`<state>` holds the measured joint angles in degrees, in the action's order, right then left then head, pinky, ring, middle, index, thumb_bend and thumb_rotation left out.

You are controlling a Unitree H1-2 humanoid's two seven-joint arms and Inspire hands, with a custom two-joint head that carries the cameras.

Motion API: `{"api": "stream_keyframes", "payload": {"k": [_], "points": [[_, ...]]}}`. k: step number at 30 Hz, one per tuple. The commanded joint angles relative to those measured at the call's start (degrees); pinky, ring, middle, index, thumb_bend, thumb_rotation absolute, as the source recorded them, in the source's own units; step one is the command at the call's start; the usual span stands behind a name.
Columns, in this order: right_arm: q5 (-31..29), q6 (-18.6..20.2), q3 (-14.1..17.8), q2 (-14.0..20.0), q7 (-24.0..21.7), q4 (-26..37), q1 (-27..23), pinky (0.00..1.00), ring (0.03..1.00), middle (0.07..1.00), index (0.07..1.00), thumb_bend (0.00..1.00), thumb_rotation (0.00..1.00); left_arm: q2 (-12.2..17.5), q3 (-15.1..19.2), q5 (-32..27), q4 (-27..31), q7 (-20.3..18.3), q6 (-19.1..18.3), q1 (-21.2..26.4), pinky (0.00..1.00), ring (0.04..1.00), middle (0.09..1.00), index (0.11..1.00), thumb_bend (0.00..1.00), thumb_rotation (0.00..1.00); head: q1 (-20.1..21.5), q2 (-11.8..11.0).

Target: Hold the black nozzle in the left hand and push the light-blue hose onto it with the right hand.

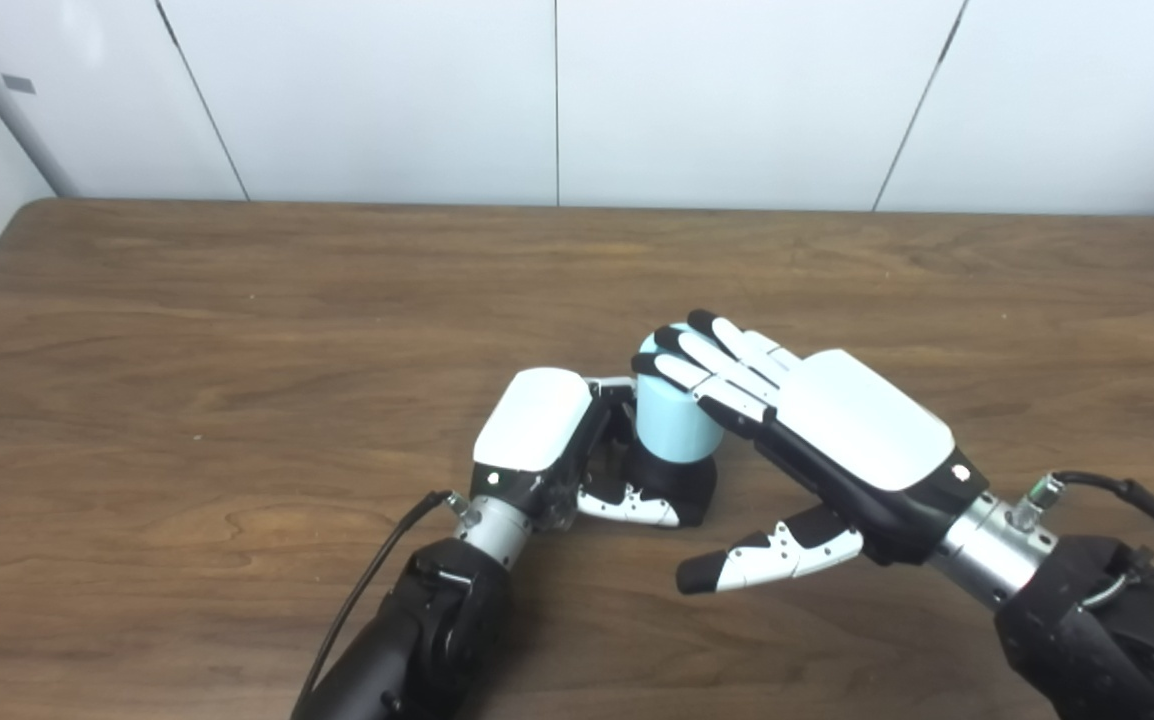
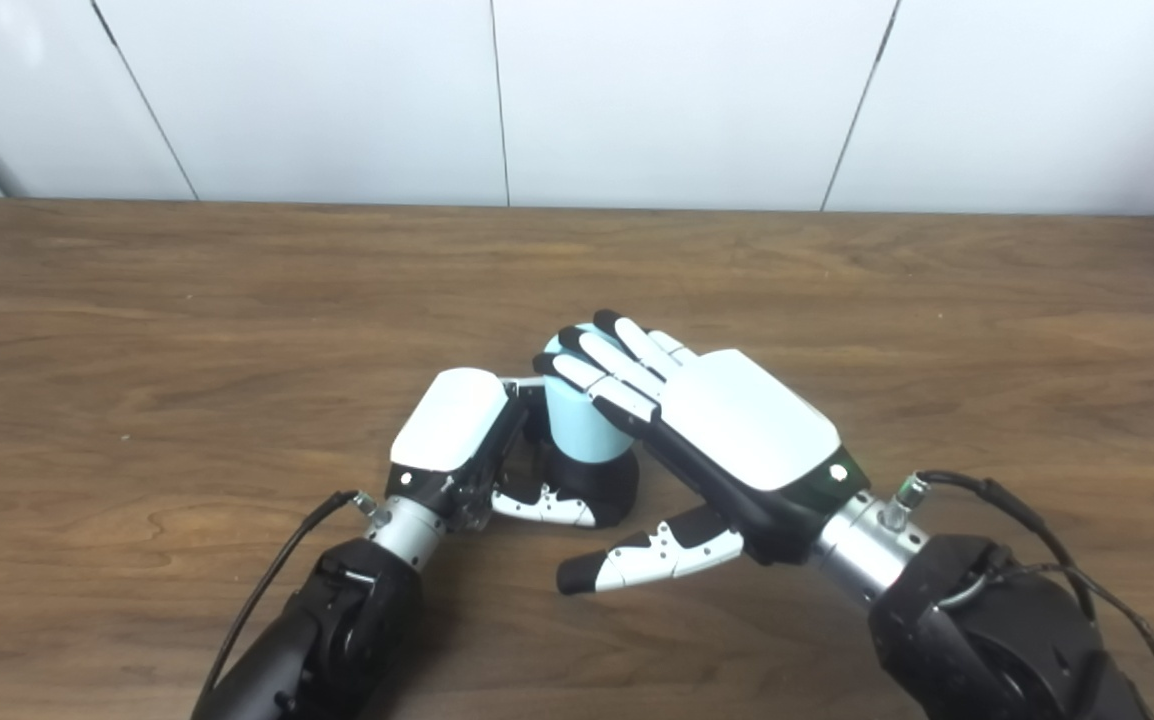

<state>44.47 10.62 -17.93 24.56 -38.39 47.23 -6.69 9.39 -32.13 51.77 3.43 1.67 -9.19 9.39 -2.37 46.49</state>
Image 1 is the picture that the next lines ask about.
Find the light blue cylinder cup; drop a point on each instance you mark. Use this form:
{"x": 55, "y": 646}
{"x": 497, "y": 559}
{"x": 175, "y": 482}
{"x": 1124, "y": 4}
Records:
{"x": 667, "y": 420}

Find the black and white left hand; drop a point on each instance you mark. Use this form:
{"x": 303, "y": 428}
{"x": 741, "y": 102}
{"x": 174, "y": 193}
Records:
{"x": 532, "y": 425}

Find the black funnel-shaped nozzle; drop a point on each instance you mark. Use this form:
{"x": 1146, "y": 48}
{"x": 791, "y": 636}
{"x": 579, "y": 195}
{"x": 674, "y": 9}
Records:
{"x": 682, "y": 485}

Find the black and white right hand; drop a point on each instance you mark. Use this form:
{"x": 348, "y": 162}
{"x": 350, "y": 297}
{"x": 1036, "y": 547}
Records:
{"x": 862, "y": 420}

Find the small grey wall sticker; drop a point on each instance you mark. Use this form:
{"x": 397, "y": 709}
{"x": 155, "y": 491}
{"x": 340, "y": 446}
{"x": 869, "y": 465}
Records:
{"x": 19, "y": 84}

